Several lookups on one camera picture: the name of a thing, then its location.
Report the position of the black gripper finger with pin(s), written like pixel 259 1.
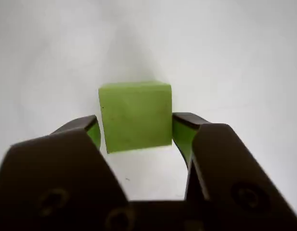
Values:
pixel 235 180
pixel 54 178

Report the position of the green lego block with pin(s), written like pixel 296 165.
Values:
pixel 136 115

